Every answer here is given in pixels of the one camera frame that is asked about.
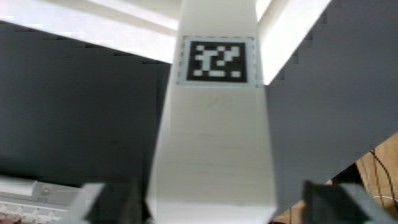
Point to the white fence bar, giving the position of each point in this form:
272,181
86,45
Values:
125,24
287,18

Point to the white front fence bar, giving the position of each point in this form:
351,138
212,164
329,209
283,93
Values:
125,24

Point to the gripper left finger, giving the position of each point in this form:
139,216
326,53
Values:
109,204

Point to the white right fence bar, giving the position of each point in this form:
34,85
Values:
287,18

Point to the white leg with tag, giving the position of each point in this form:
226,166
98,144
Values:
212,182

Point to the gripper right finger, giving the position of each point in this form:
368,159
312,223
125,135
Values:
338,204

